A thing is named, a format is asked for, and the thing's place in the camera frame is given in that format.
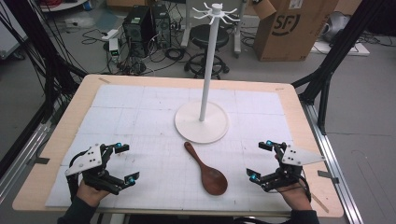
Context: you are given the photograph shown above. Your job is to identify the white grid mat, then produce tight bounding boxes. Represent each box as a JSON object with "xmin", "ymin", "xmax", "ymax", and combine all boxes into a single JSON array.
[{"xmin": 45, "ymin": 83, "xmax": 295, "ymax": 213}]

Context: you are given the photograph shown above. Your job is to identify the white device green display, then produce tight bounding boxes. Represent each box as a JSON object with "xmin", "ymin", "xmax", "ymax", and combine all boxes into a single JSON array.
[{"xmin": 107, "ymin": 37, "xmax": 121, "ymax": 62}]

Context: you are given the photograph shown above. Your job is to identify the slim black computer tower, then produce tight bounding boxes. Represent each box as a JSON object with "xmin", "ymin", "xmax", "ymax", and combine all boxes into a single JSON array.
[{"xmin": 150, "ymin": 3, "xmax": 173, "ymax": 49}]

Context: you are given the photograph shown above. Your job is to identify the coiled black cable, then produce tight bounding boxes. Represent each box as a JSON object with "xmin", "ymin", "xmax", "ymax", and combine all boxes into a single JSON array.
[{"xmin": 163, "ymin": 46, "xmax": 187, "ymax": 63}]

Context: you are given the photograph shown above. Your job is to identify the white round table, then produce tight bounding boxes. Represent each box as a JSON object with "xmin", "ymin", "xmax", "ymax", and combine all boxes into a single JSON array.
[{"xmin": 39, "ymin": 0, "xmax": 89, "ymax": 13}]

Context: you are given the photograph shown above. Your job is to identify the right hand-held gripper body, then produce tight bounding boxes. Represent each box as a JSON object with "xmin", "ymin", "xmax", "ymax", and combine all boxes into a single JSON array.
[{"xmin": 261, "ymin": 143, "xmax": 327, "ymax": 193}]

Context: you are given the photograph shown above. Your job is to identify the brown cardboard box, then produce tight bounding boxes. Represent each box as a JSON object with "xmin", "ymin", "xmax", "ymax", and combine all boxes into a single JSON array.
[{"xmin": 243, "ymin": 0, "xmax": 340, "ymax": 63}]

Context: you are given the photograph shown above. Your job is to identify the white metal stand frame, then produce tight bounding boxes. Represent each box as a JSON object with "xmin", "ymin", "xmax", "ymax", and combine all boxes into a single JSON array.
[{"xmin": 179, "ymin": 0, "xmax": 248, "ymax": 60}]

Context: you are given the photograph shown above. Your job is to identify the black metal frame stand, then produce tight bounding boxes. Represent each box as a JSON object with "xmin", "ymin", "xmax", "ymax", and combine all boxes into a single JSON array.
[
  {"xmin": 291, "ymin": 0, "xmax": 396, "ymax": 135},
  {"xmin": 0, "ymin": 0, "xmax": 89, "ymax": 179}
]

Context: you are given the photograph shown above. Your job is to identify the black tape piece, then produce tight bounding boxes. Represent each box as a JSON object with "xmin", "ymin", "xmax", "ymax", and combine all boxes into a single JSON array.
[
  {"xmin": 317, "ymin": 170, "xmax": 340, "ymax": 185},
  {"xmin": 32, "ymin": 156, "xmax": 51, "ymax": 166}
]

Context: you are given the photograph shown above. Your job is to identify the white flat board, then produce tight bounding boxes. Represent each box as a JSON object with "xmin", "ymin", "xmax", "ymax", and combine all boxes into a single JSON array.
[{"xmin": 310, "ymin": 40, "xmax": 372, "ymax": 57}]

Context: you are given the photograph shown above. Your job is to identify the white power strip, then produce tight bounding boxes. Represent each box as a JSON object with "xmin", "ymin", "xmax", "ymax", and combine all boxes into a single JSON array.
[{"xmin": 100, "ymin": 28, "xmax": 121, "ymax": 42}]

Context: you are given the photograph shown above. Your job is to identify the brown wooden spoon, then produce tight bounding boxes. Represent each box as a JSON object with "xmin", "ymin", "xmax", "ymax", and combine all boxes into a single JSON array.
[{"xmin": 183, "ymin": 141, "xmax": 229, "ymax": 197}]

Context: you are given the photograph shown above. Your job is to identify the large black computer tower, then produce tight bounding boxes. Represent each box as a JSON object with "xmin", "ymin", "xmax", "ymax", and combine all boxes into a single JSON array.
[{"xmin": 121, "ymin": 5, "xmax": 157, "ymax": 59}]

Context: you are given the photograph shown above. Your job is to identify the silver grey round object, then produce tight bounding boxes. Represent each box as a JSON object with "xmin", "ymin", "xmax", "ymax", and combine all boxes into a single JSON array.
[{"xmin": 320, "ymin": 11, "xmax": 352, "ymax": 44}]

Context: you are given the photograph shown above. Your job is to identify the person's right hand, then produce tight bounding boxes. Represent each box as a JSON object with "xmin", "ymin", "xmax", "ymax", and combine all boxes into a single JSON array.
[{"xmin": 275, "ymin": 182, "xmax": 313, "ymax": 213}]

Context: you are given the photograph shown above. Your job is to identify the white hook rack stand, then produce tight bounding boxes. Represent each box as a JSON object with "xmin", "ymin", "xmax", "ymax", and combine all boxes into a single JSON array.
[{"xmin": 174, "ymin": 2, "xmax": 242, "ymax": 145}]

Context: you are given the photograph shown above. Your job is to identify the aluminium rail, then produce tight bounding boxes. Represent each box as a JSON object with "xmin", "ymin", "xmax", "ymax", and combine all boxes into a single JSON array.
[
  {"xmin": 0, "ymin": 122, "xmax": 51, "ymax": 203},
  {"xmin": 301, "ymin": 102, "xmax": 364, "ymax": 224}
]

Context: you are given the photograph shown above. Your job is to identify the black round stool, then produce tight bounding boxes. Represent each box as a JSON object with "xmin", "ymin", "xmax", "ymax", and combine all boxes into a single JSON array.
[{"xmin": 183, "ymin": 23, "xmax": 231, "ymax": 80}]

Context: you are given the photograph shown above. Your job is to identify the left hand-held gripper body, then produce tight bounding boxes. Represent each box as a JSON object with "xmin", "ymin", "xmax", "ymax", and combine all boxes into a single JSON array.
[{"xmin": 64, "ymin": 143, "xmax": 125, "ymax": 201}]

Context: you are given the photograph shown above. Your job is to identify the person's left hand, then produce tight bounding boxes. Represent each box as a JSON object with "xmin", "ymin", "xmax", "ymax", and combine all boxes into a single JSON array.
[{"xmin": 76, "ymin": 179, "xmax": 110, "ymax": 208}]

